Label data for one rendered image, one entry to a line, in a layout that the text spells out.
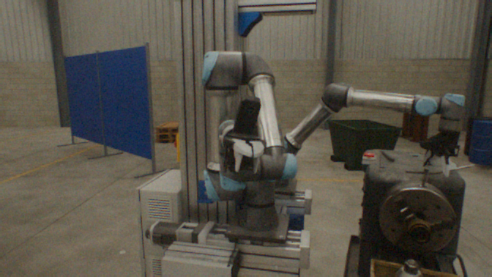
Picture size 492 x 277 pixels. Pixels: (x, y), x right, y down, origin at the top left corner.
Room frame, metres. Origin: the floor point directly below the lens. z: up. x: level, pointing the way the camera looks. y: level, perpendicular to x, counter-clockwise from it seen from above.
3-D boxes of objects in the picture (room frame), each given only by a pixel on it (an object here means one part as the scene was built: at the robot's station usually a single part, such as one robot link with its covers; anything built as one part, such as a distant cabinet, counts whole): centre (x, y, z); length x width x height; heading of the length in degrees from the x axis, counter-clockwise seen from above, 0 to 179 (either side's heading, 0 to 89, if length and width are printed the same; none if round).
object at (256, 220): (1.16, -0.05, 1.21); 0.15 x 0.15 x 0.10
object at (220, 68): (1.14, 0.08, 1.54); 0.15 x 0.12 x 0.55; 99
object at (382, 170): (1.78, -0.93, 1.06); 0.59 x 0.48 x 0.39; 158
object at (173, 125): (9.22, 2.06, 0.22); 1.25 x 0.86 x 0.44; 179
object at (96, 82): (7.10, 3.21, 1.18); 4.12 x 0.80 x 2.35; 48
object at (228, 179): (0.88, 0.02, 1.46); 0.11 x 0.08 x 0.11; 99
